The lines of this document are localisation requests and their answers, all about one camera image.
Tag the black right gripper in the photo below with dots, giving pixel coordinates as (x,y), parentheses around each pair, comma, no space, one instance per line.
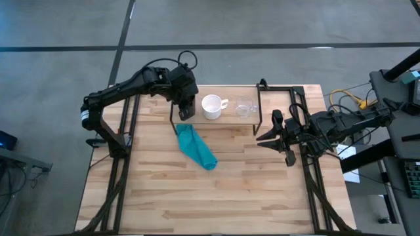
(298,132)

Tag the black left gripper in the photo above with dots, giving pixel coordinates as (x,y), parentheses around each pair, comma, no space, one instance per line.
(183,82)

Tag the white ceramic mug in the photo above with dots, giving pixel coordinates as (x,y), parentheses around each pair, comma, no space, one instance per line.
(212,105)

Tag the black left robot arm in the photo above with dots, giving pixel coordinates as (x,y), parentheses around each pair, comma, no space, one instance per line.
(124,90)

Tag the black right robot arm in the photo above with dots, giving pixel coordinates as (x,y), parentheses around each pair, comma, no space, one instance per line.
(344,124)

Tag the wooden shelf with black legs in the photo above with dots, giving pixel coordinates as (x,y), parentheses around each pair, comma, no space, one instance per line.
(229,119)

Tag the teal folded cloth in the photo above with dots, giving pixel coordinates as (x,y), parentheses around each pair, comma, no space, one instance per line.
(197,147)

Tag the white paper sheet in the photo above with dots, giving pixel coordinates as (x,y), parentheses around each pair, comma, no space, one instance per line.
(352,175)

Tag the black flat bar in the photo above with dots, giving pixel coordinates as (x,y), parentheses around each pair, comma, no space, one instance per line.
(364,157)

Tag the black table clamp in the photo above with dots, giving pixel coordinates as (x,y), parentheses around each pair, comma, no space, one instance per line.
(95,142)

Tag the gray side desk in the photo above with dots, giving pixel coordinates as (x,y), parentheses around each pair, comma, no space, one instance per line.
(403,137)

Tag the green keypad board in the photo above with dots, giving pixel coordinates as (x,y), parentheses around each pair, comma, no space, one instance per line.
(413,178)

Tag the black round pole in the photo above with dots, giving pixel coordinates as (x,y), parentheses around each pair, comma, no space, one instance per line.
(403,64)

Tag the teal small box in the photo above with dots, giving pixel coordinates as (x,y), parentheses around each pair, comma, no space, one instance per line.
(411,77)

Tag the gray side table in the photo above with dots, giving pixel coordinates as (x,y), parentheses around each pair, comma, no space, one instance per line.
(26,161)

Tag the black device with blue light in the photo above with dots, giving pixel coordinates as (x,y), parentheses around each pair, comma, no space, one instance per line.
(6,141)

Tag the black right base frame rails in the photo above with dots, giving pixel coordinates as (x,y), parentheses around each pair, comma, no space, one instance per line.
(313,187)

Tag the black base frame rails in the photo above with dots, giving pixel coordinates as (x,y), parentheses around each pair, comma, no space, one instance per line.
(313,187)
(118,190)

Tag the black left base frame rails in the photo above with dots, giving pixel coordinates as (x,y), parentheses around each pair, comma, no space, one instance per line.
(118,190)

